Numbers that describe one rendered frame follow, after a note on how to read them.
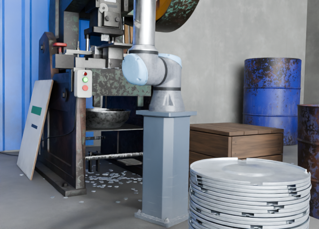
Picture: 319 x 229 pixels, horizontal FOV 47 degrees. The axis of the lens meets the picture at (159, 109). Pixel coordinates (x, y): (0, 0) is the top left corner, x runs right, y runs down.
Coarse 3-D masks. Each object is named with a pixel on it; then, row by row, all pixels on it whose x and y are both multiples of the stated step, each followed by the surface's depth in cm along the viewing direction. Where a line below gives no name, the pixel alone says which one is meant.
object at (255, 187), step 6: (192, 174) 89; (204, 180) 84; (210, 180) 83; (228, 186) 80; (234, 186) 79; (240, 186) 79; (246, 186) 78; (252, 186) 78; (258, 186) 78; (264, 186) 78; (270, 186) 78; (276, 186) 78; (282, 186) 79; (294, 186) 81; (300, 186) 81
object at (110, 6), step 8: (104, 0) 211; (112, 0) 214; (120, 0) 216; (104, 8) 210; (112, 8) 214; (120, 8) 217; (96, 16) 211; (104, 16) 209; (112, 16) 211; (120, 16) 217; (96, 24) 211; (104, 24) 209; (112, 24) 212; (120, 24) 217
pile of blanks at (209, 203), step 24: (192, 192) 90; (216, 192) 82; (240, 192) 79; (264, 192) 78; (288, 192) 82; (192, 216) 89; (216, 216) 82; (240, 216) 81; (264, 216) 79; (288, 216) 82
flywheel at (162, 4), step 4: (156, 0) 246; (160, 0) 235; (164, 0) 231; (168, 0) 221; (156, 4) 240; (160, 4) 235; (164, 4) 225; (168, 4) 221; (156, 8) 240; (160, 8) 229; (164, 8) 225; (156, 12) 233; (160, 12) 229; (164, 12) 225; (156, 16) 233; (160, 16) 229; (156, 20) 234
